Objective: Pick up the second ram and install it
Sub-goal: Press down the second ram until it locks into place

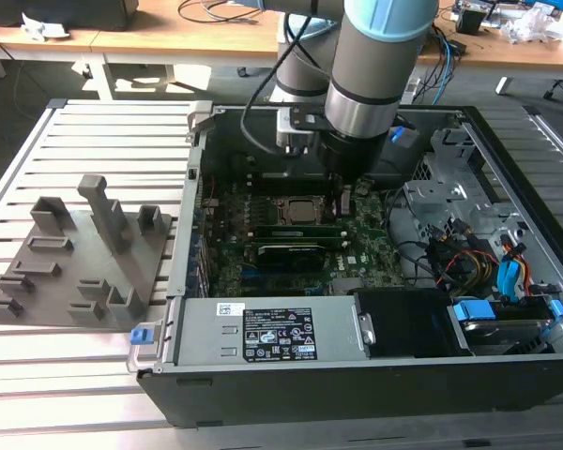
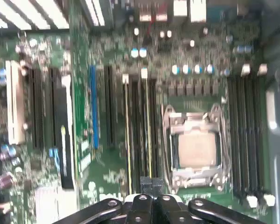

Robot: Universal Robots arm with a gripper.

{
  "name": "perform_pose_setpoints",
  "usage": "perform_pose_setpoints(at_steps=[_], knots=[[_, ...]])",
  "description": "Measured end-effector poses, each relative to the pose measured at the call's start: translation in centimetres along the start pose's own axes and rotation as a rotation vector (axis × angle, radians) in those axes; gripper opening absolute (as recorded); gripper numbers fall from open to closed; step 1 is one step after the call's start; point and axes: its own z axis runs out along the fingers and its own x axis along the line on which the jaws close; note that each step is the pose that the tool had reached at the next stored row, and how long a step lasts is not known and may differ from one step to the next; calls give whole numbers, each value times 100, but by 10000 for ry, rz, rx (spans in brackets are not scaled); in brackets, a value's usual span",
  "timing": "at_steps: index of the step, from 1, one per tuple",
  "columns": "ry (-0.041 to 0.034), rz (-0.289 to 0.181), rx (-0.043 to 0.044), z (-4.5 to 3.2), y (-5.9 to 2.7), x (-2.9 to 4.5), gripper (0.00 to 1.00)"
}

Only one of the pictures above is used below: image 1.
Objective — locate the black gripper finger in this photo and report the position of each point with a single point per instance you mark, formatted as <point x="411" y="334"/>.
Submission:
<point x="331" y="197"/>
<point x="346" y="201"/>

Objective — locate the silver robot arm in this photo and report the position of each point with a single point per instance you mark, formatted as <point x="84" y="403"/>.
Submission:
<point x="370" y="70"/>

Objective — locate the CPU socket with silver CPU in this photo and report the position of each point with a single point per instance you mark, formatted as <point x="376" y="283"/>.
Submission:
<point x="300" y="211"/>

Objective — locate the green motherboard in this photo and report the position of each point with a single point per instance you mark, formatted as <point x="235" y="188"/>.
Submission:
<point x="370" y="244"/>

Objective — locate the black graphics card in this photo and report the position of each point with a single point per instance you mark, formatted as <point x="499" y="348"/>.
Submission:
<point x="291" y="258"/>

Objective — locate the silver metal drive cage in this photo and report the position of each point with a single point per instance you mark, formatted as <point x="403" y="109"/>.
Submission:
<point x="431" y="197"/>

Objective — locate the white power strip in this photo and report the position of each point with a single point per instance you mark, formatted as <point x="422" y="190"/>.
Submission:
<point x="410" y="89"/>

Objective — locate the small black desk device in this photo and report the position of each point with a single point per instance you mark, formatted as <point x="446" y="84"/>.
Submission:
<point x="469" y="19"/>

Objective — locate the grey power supply unit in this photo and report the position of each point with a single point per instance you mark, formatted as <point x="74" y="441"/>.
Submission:
<point x="206" y="337"/>

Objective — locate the hard disk in blue carrier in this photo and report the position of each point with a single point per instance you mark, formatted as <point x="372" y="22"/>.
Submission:
<point x="492" y="330"/>

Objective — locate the black PC case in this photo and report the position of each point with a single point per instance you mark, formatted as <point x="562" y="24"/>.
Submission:
<point x="356" y="398"/>

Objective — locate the white crumpled paper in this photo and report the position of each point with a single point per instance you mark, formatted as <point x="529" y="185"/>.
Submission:
<point x="530" y="23"/>

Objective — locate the blue case latch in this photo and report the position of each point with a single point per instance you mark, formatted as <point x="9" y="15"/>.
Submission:
<point x="141" y="336"/>

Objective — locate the wooden desk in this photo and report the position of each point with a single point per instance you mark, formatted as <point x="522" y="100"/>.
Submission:
<point x="145" y="33"/>

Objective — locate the grey parts rack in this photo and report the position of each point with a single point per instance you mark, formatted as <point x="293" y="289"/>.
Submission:
<point x="98" y="272"/>

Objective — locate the black box on desk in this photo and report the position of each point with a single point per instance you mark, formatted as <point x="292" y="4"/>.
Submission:
<point x="61" y="14"/>

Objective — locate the white paper scrap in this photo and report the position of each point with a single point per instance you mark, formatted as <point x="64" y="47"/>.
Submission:
<point x="44" y="28"/>

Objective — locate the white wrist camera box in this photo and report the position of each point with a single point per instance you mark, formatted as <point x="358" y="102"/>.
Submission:
<point x="293" y="136"/>

